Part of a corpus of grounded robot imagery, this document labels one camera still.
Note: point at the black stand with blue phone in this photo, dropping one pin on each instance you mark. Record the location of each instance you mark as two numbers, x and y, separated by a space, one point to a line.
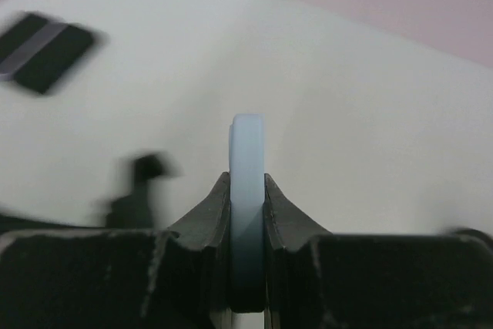
139 206

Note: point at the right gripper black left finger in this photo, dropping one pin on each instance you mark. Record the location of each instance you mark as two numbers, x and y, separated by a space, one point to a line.
96 278

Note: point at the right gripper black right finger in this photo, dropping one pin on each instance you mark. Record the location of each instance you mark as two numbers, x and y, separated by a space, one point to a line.
319 279

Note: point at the light blue phone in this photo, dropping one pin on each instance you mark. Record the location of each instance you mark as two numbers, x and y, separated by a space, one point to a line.
247 196

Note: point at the black phone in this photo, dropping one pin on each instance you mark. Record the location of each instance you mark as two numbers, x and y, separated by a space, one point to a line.
47 66

